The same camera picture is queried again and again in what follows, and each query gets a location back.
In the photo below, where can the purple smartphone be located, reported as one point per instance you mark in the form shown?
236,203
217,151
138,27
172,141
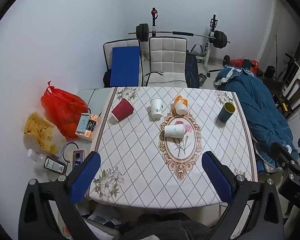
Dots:
78,158

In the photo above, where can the blue board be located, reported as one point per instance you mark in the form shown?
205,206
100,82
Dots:
125,66

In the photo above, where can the orange and white cup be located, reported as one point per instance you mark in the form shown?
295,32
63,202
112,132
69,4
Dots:
180,106

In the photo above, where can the blue quilted jacket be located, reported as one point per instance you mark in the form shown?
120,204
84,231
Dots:
257,105

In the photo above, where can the red plastic bag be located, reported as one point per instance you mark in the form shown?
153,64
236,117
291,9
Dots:
60,105

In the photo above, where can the white floral cup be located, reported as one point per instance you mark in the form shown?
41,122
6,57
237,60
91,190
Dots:
156,108

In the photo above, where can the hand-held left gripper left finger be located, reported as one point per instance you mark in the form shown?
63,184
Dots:
86,177

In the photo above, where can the black patterned mat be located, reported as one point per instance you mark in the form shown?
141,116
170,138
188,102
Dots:
192,71

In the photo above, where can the white floral diamond tablecloth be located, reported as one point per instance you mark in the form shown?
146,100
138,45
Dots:
130,142

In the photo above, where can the white paper cup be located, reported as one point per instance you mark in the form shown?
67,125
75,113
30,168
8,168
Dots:
173,131

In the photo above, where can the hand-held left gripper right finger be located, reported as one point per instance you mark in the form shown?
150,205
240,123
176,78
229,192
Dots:
216,175

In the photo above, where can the black bag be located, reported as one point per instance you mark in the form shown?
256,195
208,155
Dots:
106,79

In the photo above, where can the red paper cup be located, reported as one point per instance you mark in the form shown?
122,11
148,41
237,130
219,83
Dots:
122,108

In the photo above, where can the clear bag of chips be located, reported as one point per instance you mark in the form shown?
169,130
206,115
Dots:
40,130

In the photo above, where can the crumpled papers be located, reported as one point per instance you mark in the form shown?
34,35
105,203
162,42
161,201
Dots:
102,217

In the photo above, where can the dark blue cup yellow inside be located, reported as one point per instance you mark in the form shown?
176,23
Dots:
224,115

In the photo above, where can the white padded chair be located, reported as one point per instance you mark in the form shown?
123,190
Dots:
167,55
122,43

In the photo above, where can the black dumbbell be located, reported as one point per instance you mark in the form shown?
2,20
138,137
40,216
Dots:
226,60

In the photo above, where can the orange tissue pack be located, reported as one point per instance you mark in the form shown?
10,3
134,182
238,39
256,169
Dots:
93,128

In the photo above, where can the clear plastic bottle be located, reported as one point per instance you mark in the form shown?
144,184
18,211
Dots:
36,157

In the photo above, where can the dark fleece clothing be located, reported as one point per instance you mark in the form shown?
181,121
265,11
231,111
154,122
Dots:
165,227

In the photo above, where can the brown wooden chair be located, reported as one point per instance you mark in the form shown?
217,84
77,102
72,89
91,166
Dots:
298,92

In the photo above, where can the barbell with black plates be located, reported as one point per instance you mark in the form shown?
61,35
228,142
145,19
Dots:
220,39

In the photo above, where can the black metal stand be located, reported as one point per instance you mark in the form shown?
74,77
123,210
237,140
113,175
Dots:
291,65

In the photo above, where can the light green small box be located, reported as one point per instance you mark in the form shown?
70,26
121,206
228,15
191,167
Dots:
83,123

